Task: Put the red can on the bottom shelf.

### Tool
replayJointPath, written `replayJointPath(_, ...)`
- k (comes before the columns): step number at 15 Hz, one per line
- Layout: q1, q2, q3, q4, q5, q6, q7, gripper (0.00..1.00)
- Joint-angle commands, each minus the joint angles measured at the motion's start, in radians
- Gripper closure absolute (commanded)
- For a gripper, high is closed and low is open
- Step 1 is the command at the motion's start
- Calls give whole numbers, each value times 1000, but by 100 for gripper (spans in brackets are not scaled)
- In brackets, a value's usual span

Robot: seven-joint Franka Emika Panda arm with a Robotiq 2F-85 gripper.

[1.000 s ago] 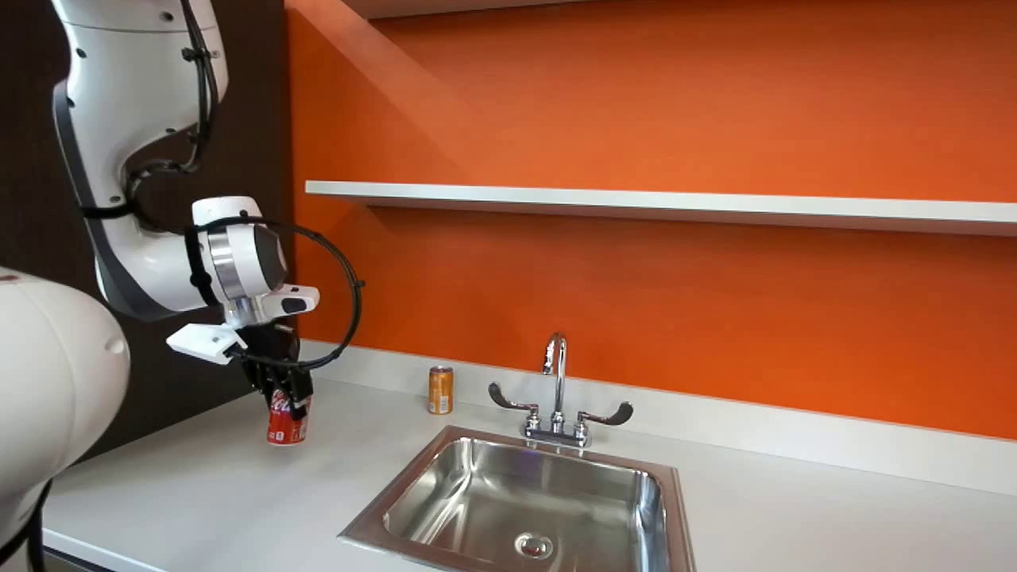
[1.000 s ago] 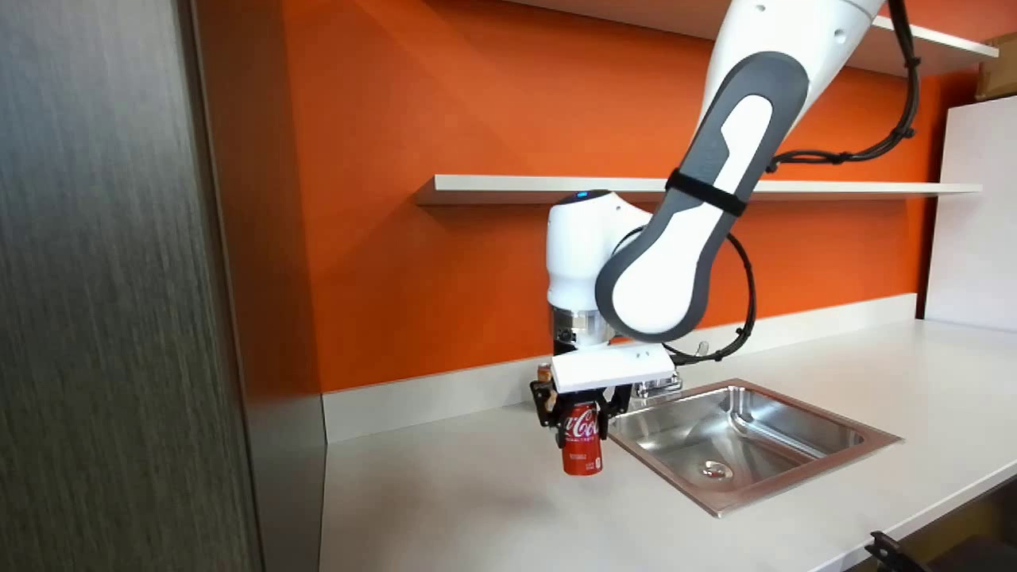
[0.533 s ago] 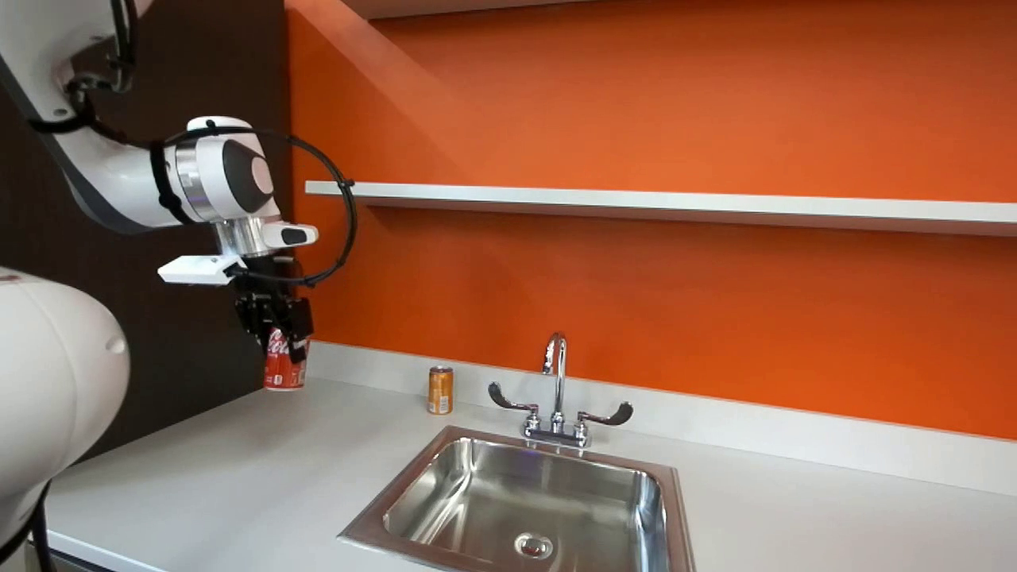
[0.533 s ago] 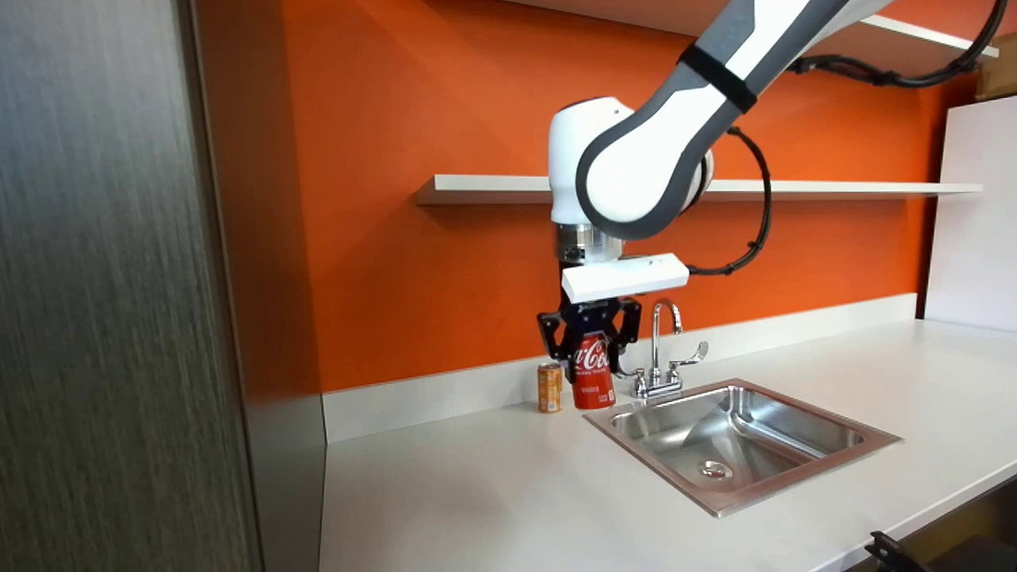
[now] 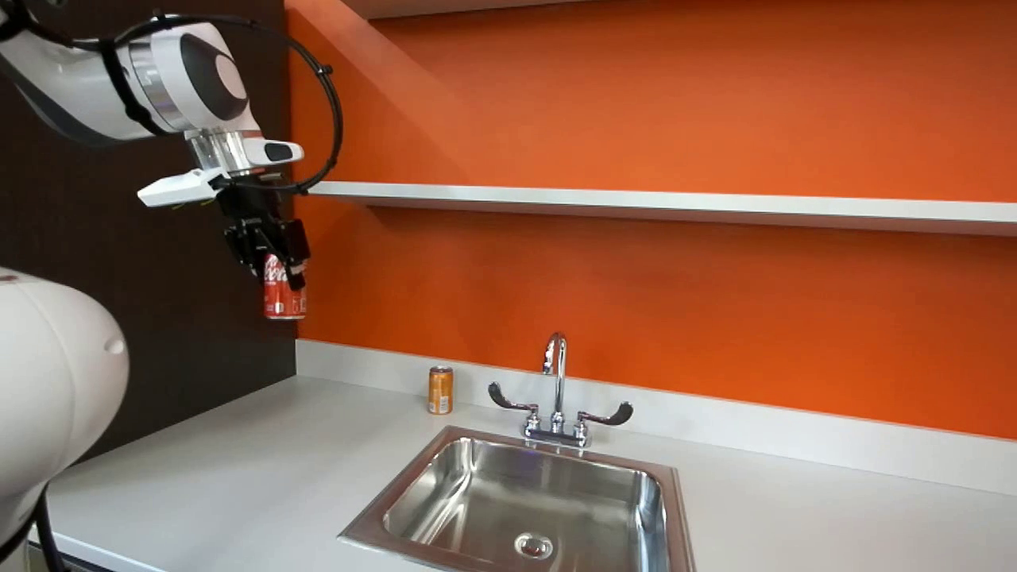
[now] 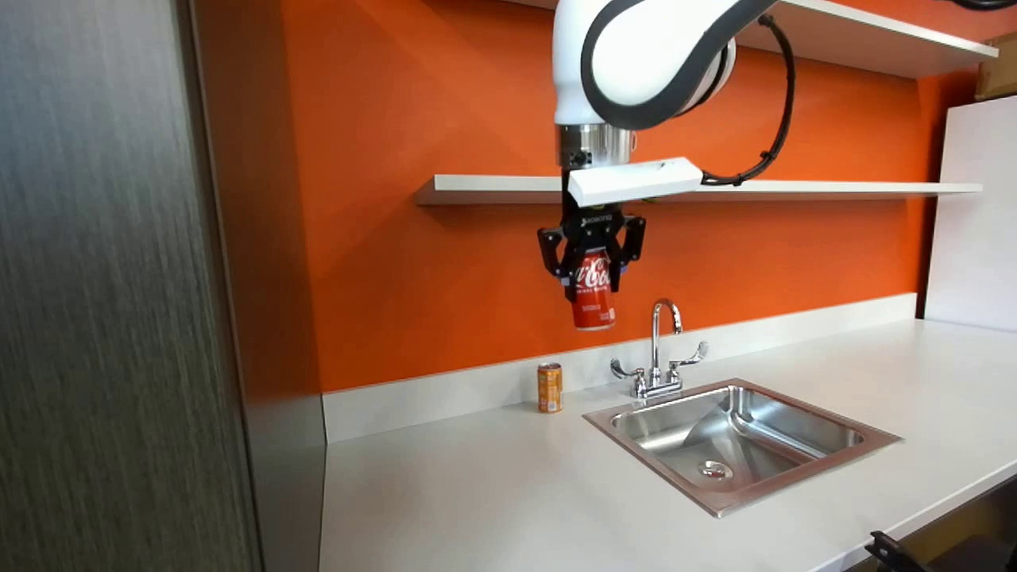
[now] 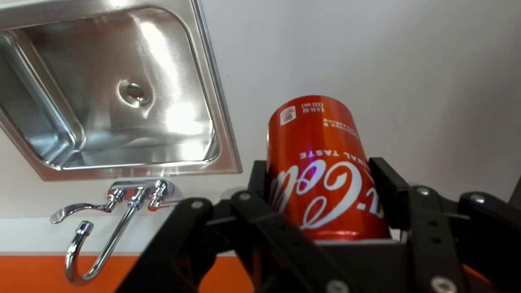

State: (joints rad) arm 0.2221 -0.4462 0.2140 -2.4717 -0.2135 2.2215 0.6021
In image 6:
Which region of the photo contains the orange soda can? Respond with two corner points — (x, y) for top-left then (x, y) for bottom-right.
(533, 361), (567, 416)

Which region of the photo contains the white counter backsplash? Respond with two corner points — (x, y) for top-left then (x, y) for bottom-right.
(321, 293), (923, 450)

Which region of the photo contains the higher white wall shelf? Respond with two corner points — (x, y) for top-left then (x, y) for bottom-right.
(505, 0), (1002, 82)

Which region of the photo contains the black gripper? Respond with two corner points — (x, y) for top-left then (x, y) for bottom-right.
(533, 201), (650, 297)

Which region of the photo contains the white side panel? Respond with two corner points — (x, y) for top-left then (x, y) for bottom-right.
(923, 94), (1017, 337)

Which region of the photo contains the red soda can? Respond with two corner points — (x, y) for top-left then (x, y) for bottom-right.
(570, 248), (621, 335)

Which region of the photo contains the dark wood cabinet panel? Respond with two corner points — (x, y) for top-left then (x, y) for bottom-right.
(0, 0), (330, 572)

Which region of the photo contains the black bracket piece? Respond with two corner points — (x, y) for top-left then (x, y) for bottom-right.
(860, 529), (929, 572)

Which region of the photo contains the chrome sink faucet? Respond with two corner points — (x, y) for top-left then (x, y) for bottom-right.
(606, 297), (712, 406)

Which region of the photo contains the stainless steel sink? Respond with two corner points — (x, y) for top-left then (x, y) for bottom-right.
(581, 375), (905, 522)

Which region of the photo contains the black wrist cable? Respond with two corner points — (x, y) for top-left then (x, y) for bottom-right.
(695, 13), (802, 190)

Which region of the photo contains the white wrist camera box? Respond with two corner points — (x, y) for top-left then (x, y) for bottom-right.
(567, 156), (707, 210)

